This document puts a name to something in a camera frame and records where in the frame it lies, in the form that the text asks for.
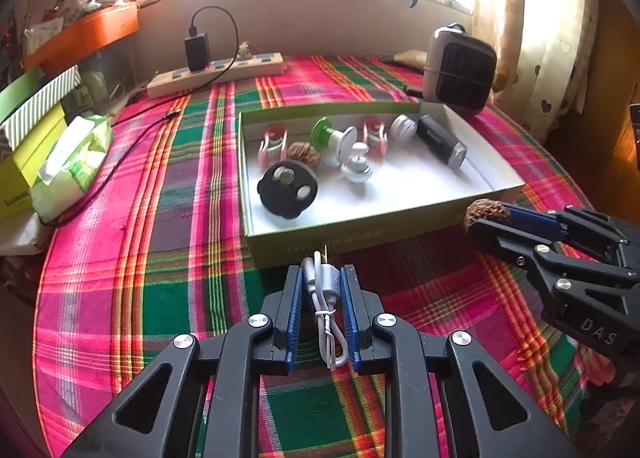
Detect beige power strip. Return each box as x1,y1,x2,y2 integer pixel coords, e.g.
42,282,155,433
146,52,285,99

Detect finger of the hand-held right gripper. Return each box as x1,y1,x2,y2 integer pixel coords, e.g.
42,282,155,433
467,218,640,289
505,204,640,284

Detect black plug adapter with cable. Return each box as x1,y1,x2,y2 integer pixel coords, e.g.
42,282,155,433
37,7,238,228

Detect red berry branches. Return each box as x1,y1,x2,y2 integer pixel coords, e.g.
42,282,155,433
0,3,31,69

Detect green cardboard box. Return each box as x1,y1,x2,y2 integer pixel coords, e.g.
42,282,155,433
237,103,527,269

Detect pink and green plaid tablecloth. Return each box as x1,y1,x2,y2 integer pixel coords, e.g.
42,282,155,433
35,54,616,458

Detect cream heart-print curtain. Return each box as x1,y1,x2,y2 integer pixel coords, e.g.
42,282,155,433
472,0,606,139

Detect pink and green cable clip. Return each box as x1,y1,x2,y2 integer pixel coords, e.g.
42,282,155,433
257,127,290,170

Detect brown wooden furniture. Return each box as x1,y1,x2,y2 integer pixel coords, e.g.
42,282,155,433
545,0,640,229

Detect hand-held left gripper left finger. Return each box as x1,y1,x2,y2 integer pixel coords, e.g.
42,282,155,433
60,265,305,458

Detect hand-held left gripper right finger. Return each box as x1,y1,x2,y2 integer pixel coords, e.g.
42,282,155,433
340,265,571,458

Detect beige cone-shaped object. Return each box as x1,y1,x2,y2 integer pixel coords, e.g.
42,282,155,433
382,50,428,70

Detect white mushroom-shaped object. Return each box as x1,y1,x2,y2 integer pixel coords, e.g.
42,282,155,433
340,142,373,184

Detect white board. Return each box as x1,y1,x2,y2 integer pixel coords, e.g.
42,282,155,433
0,210,51,256

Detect orange box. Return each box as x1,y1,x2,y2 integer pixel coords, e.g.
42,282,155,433
22,3,140,75

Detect black charger adapter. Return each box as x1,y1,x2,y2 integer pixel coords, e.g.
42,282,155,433
184,37,209,74

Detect black disc with round buttons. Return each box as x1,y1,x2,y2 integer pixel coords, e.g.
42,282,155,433
256,161,319,220

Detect brown walnut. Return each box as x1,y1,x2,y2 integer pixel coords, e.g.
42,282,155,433
285,142,322,171
464,199,511,235

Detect green tissue pack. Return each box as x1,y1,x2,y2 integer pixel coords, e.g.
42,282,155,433
30,114,113,220

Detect small grey heater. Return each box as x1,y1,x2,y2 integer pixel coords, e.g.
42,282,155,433
422,24,498,115

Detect yellow-green box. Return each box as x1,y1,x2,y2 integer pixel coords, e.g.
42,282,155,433
0,114,71,220

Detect white charger with cable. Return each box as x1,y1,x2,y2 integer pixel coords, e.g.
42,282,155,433
300,245,351,371

